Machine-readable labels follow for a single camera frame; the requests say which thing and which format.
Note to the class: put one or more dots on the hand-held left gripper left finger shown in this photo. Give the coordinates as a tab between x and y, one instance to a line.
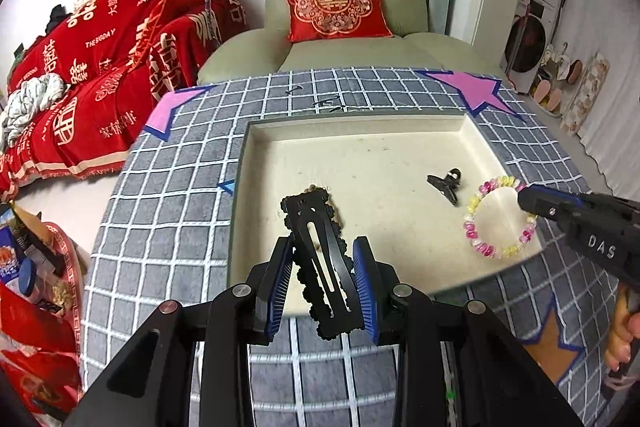
278	289

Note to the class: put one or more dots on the red cushion gold medallion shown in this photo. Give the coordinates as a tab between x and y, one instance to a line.
335	4

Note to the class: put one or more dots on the grey grid tablecloth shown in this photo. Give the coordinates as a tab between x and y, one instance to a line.
170	217

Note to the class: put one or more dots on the blue printed box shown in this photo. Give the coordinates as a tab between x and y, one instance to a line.
10	257

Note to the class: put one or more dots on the person's right hand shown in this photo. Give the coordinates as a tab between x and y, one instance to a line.
622	334

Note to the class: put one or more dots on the pink slippers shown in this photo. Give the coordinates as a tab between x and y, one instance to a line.
547	97

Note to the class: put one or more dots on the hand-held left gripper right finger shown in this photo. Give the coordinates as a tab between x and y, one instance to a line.
367	294

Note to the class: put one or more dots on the small black hair claw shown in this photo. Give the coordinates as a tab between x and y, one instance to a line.
445	187

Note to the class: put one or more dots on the red cushion gold trim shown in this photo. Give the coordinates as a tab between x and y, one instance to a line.
162	22

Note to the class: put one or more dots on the cream rectangular tray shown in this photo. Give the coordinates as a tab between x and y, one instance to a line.
375	162

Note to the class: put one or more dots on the black scalloped hair clip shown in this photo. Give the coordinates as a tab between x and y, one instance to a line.
316	239

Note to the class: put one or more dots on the grey white crumpled cloth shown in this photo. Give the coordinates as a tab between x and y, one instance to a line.
30	102

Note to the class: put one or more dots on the dark cloth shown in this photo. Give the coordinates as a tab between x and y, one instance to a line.
56	17

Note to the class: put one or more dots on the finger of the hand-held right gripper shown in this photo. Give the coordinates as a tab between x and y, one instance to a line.
557	196
542	204

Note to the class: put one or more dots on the red gift bags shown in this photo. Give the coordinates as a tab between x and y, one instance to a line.
35	357

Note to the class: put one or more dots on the red covered sofa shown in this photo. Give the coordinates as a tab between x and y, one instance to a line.
115	77

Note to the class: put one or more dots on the blue lid jar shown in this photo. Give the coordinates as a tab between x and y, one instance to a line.
29	278

